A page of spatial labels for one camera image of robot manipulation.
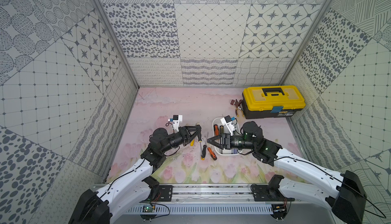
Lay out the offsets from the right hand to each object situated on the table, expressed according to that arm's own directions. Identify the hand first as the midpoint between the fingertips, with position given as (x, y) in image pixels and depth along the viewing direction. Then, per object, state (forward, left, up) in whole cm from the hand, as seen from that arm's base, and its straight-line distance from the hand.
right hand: (210, 142), depth 68 cm
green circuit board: (-23, +30, -24) cm, 45 cm away
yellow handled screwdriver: (+5, +10, -12) cm, 16 cm away
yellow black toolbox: (+30, -38, -6) cm, 49 cm away
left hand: (+5, +5, +5) cm, 9 cm away
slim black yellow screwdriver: (+3, +5, +1) cm, 6 cm away
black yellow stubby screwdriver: (0, +4, -20) cm, 21 cm away
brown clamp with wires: (+38, -21, -20) cm, 47 cm away
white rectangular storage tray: (+4, -11, -21) cm, 25 cm away
